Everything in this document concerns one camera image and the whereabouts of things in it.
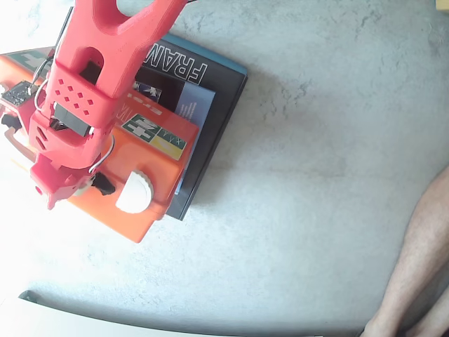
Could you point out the yellow object corner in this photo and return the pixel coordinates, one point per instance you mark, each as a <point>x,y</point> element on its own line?
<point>442,4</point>

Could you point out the white board edge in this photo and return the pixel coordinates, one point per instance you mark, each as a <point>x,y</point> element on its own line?
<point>70,324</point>

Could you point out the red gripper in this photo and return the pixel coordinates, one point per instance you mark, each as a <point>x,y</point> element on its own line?
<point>52,179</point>

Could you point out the small bare circuit board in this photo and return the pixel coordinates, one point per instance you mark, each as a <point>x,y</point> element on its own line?
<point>17,93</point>

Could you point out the dark booklet with blue panel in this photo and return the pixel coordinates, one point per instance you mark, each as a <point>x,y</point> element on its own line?
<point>196,102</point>

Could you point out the red robot arm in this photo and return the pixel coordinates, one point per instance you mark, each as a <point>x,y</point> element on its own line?
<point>105,52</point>

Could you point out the black frame kit box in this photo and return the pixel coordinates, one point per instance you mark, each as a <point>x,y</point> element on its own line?
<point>221,116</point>

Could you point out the white round box knob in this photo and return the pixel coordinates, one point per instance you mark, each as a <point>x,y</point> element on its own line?
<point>135,193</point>

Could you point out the bare person leg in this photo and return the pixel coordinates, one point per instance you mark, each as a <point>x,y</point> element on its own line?
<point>421,242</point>
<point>436,319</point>

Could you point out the orange first aid box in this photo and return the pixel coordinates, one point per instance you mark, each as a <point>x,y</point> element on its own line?
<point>158,168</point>

